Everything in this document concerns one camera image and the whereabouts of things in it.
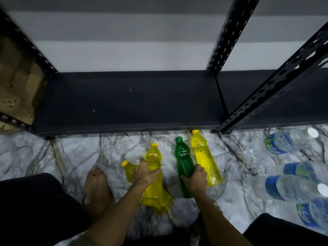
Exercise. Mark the yellow plastic bottle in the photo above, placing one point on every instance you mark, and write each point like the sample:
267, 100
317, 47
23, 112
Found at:
127, 167
205, 158
153, 156

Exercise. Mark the brown cardboard box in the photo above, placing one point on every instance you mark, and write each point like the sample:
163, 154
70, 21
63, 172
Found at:
18, 84

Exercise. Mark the green plastic bottle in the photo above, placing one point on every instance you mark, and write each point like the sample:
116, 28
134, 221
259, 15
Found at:
183, 156

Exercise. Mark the person's left leg black trousers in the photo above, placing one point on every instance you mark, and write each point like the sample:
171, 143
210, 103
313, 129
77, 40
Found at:
35, 210

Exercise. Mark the person's right leg black trousers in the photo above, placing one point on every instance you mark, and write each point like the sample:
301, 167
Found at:
281, 231

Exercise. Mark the person's left forearm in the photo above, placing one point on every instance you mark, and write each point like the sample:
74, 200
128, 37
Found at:
115, 217

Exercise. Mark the person's left foot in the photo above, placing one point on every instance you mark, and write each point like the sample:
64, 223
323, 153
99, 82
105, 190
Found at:
97, 189

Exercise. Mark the person's leg black trousers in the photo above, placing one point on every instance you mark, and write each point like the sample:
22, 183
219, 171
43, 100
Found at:
35, 210
281, 231

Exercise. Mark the person's right forearm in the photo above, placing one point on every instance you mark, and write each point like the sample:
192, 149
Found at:
217, 220

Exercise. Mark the person's right hand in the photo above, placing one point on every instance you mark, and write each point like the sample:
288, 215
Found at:
197, 181

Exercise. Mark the person's left thumb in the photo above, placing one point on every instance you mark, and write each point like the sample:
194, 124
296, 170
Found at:
155, 172

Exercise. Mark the clear water bottle blue label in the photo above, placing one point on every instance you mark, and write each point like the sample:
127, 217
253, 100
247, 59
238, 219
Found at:
281, 142
302, 170
281, 188
307, 212

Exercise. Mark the person's right thumb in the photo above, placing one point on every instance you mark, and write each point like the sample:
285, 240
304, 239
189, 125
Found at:
185, 178

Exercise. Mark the person's left hand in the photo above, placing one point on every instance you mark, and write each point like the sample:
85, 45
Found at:
143, 175

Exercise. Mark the black metal shelf rack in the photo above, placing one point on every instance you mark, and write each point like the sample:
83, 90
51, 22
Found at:
128, 102
276, 81

